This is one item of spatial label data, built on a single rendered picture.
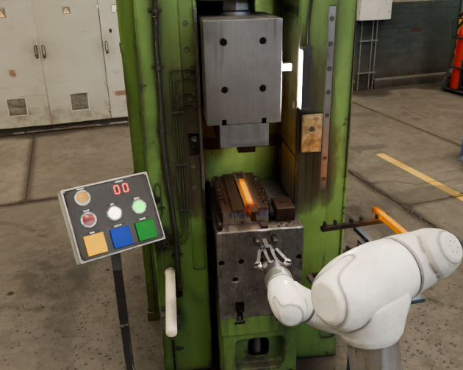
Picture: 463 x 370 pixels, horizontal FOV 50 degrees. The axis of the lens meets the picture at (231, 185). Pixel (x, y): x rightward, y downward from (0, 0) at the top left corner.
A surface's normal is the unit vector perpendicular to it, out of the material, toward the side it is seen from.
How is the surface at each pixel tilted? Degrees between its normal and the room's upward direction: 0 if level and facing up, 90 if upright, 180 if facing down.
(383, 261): 28
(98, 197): 60
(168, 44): 90
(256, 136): 90
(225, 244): 90
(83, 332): 0
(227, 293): 90
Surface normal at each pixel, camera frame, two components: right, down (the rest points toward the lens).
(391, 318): 0.44, 0.20
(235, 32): 0.12, 0.38
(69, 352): -0.02, -0.92
